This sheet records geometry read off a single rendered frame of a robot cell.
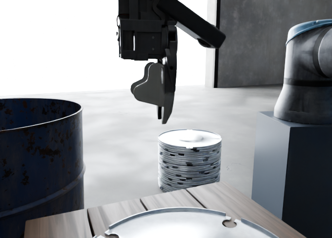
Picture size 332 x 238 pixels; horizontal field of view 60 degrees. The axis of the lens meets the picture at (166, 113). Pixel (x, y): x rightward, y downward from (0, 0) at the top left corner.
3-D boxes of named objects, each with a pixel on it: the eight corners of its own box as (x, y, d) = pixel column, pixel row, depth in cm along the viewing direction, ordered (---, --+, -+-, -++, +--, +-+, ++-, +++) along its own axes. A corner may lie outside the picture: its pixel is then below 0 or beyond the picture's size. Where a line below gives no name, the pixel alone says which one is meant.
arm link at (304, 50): (309, 76, 79) (314, 24, 76) (354, 80, 66) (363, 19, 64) (272, 77, 75) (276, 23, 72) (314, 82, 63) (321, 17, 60)
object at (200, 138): (154, 147, 120) (154, 145, 120) (161, 129, 148) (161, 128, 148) (225, 149, 117) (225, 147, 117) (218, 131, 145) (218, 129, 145)
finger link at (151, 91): (133, 125, 44) (131, 63, 43) (171, 123, 45) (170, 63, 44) (135, 127, 41) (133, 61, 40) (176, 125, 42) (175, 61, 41)
